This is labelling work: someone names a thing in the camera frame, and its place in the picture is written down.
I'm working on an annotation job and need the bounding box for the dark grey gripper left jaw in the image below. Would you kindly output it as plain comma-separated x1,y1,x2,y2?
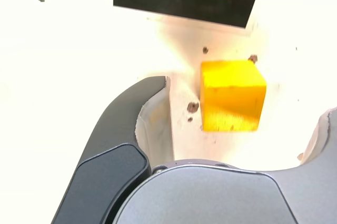
51,75,175,224

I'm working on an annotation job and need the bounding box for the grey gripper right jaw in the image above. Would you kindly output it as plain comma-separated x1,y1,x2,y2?
105,106,337,224

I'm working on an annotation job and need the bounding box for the yellow cube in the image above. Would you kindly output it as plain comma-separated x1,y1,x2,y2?
200,60,267,132

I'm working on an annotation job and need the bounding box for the black tape square outline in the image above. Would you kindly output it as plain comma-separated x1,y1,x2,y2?
113,0,266,29

